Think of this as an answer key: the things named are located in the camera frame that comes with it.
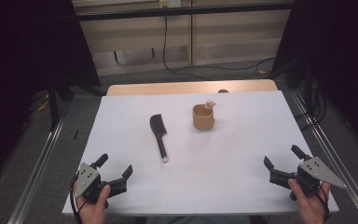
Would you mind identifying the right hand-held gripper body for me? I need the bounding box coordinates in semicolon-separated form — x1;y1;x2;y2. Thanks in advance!
269;156;347;201

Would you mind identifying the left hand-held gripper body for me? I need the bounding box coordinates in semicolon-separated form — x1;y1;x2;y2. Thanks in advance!
74;162;129;209

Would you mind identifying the brown cup with figure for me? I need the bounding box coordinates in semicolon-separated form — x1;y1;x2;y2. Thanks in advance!
192;99;217;131

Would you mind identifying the person's left hand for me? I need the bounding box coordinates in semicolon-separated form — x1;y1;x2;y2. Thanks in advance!
76;184;112;224

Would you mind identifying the person's right hand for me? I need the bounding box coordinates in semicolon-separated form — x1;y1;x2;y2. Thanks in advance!
287;178;332;224

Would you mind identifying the white board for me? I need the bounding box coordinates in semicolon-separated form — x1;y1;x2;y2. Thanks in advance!
62;90;340;217

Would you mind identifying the black metal stand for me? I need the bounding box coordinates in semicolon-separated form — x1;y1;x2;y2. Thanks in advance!
47;74;76;132

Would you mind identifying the wooden table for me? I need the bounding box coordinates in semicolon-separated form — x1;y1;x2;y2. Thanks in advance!
106;78;279;97

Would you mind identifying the black curtain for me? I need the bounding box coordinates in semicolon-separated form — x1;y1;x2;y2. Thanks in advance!
0;0;103;186
271;0;358;154

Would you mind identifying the black horizontal bar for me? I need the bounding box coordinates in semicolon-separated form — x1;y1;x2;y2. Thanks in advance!
74;2;295;22

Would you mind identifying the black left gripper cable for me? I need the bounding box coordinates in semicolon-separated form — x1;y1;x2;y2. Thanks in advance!
69;174;84;224

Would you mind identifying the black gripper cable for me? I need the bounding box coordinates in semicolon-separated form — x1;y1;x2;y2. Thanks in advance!
69;174;84;224
310;186;332;220

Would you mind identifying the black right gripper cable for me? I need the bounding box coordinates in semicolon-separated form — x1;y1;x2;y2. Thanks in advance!
310;186;332;220

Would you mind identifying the aluminium rail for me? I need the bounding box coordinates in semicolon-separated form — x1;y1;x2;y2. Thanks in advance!
290;89;358;224
7;115;67;224

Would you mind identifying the black cable bundle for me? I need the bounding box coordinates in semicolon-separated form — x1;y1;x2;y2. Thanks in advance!
294;78;328;132

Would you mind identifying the long black floor cable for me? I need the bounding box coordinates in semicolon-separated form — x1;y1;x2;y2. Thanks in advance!
161;14;276;80

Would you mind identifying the white wall outlet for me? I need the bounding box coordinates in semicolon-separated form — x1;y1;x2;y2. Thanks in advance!
158;0;182;9

